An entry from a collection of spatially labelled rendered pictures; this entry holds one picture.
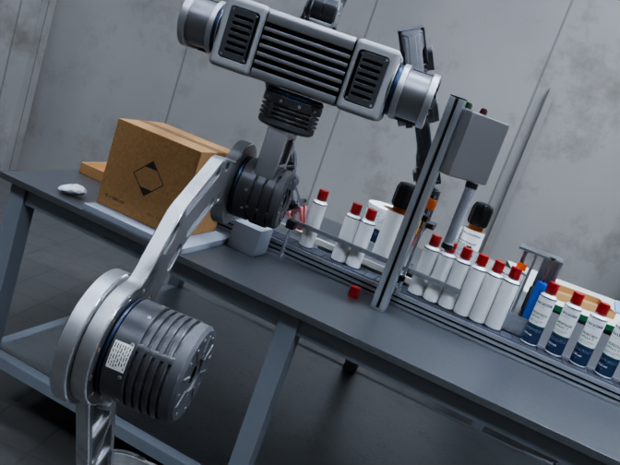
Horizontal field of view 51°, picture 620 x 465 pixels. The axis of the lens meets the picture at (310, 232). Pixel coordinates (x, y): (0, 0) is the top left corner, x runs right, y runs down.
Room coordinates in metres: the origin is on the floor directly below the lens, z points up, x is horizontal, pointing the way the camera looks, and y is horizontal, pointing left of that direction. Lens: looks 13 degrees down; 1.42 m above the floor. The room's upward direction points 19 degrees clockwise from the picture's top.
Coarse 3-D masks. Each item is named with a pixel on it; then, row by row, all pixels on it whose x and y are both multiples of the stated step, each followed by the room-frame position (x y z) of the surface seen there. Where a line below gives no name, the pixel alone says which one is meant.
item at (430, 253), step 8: (432, 240) 2.04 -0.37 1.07; (440, 240) 2.04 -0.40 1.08; (424, 248) 2.04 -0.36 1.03; (432, 248) 2.03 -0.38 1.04; (424, 256) 2.03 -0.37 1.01; (432, 256) 2.03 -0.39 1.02; (424, 264) 2.03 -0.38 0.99; (432, 264) 2.03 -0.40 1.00; (424, 272) 2.03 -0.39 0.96; (416, 280) 2.03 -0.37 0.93; (424, 280) 2.03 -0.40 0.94; (408, 288) 2.05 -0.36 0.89; (416, 288) 2.03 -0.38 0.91; (424, 288) 2.04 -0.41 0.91
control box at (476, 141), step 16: (464, 112) 1.90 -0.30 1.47; (464, 128) 1.88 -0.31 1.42; (480, 128) 1.91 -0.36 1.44; (496, 128) 1.95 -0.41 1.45; (448, 144) 1.91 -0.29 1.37; (464, 144) 1.88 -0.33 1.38; (480, 144) 1.92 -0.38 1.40; (496, 144) 1.96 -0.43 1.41; (448, 160) 1.89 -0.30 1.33; (464, 160) 1.90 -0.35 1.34; (480, 160) 1.94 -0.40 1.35; (464, 176) 1.92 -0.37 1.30; (480, 176) 1.95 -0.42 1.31
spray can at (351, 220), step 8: (352, 208) 2.12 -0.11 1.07; (360, 208) 2.11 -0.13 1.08; (352, 216) 2.11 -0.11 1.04; (344, 224) 2.11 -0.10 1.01; (352, 224) 2.10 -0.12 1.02; (344, 232) 2.10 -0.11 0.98; (352, 232) 2.11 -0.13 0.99; (352, 240) 2.12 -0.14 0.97; (336, 248) 2.11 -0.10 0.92; (344, 248) 2.10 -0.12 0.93; (336, 256) 2.10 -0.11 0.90; (344, 256) 2.11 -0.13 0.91
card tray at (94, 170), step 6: (84, 162) 2.30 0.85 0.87; (90, 162) 2.34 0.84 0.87; (96, 162) 2.37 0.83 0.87; (102, 162) 2.40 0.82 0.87; (84, 168) 2.29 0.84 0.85; (90, 168) 2.28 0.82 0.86; (96, 168) 2.38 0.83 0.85; (102, 168) 2.41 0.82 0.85; (84, 174) 2.29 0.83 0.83; (90, 174) 2.28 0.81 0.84; (96, 174) 2.27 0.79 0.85; (102, 174) 2.26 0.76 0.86; (96, 180) 2.27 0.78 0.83
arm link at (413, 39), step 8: (400, 32) 1.96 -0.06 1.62; (408, 32) 1.94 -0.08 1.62; (416, 32) 1.93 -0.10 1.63; (424, 32) 1.95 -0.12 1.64; (400, 40) 1.96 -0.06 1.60; (408, 40) 1.91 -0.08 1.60; (416, 40) 1.90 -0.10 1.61; (424, 40) 1.96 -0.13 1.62; (400, 48) 1.98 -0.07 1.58; (408, 48) 1.87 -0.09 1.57; (416, 48) 1.86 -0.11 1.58; (424, 48) 1.98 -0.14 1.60; (408, 56) 1.83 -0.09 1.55; (416, 56) 1.82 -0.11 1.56; (424, 56) 1.99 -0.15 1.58; (408, 64) 1.80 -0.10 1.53; (416, 64) 1.79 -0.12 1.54; (432, 112) 1.63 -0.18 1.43; (432, 120) 1.64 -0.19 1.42
